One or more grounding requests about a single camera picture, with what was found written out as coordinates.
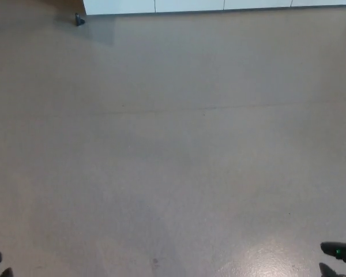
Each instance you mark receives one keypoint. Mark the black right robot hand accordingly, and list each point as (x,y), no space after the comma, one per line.
(337,250)

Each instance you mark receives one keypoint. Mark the black floor door stop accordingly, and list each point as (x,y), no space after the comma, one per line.
(78,20)

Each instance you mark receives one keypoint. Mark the white locker door 2D04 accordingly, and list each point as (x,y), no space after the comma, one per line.
(121,5)

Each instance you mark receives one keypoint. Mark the white locker door 2D08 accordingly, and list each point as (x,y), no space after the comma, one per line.
(190,4)

